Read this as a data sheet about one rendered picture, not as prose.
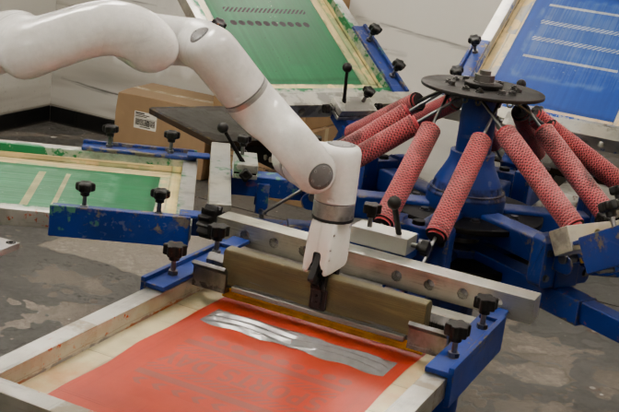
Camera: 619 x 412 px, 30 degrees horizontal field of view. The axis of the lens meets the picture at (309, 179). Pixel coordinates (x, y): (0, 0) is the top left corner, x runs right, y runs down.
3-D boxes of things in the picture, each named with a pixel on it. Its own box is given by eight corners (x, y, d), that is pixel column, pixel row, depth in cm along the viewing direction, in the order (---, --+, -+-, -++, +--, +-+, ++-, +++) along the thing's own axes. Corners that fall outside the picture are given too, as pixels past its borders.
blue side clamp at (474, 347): (448, 408, 185) (454, 370, 183) (419, 400, 187) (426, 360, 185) (500, 350, 211) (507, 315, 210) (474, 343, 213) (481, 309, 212)
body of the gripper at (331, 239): (326, 200, 208) (319, 257, 211) (301, 211, 199) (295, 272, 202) (364, 209, 205) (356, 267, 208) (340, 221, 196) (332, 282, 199)
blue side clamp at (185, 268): (160, 319, 207) (163, 282, 205) (137, 311, 209) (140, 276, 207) (240, 276, 233) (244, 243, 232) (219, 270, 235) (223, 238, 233)
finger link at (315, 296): (314, 272, 205) (309, 306, 206) (306, 276, 202) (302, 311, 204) (330, 276, 203) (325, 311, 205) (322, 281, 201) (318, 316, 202)
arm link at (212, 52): (116, 48, 173) (91, 31, 186) (198, 145, 183) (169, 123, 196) (195, -21, 175) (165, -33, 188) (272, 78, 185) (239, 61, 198)
